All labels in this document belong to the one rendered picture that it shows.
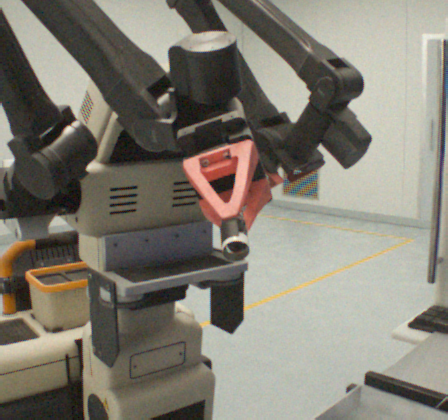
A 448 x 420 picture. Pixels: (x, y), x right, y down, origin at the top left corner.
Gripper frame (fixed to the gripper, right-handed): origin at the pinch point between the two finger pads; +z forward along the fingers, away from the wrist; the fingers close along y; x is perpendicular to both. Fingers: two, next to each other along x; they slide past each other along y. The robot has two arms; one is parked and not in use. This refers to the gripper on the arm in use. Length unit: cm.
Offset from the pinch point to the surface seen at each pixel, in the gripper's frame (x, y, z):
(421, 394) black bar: 14.4, -47.2, -7.1
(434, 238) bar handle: 34, -71, -61
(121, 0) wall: -117, -109, -593
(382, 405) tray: 8.3, -44.0, -5.4
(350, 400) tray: 4.1, -42.0, -6.4
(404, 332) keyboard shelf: 19, -79, -42
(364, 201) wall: 74, -405, -485
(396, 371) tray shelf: 12, -53, -16
